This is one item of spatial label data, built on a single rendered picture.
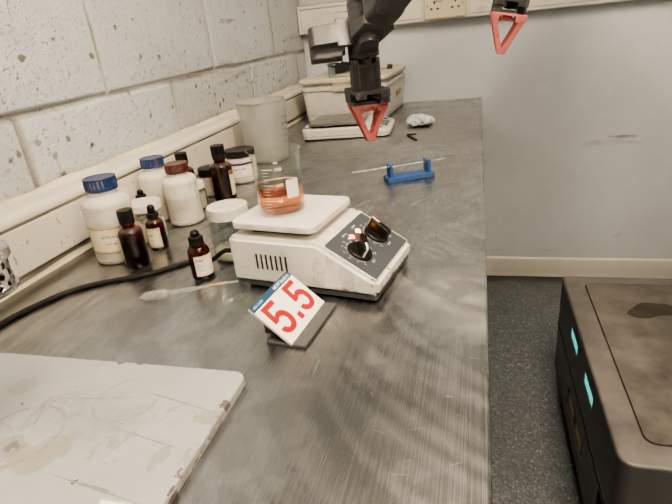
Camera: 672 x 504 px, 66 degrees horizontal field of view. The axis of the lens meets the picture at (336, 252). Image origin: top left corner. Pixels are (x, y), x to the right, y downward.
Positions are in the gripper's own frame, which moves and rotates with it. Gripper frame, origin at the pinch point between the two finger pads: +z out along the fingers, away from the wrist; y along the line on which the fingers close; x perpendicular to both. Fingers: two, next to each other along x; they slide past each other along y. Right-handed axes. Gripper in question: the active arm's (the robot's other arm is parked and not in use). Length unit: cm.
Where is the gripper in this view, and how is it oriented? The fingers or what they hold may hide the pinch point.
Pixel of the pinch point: (370, 136)
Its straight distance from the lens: 103.4
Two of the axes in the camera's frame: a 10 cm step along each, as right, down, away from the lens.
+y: 2.1, 3.8, -9.0
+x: 9.7, -1.8, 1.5
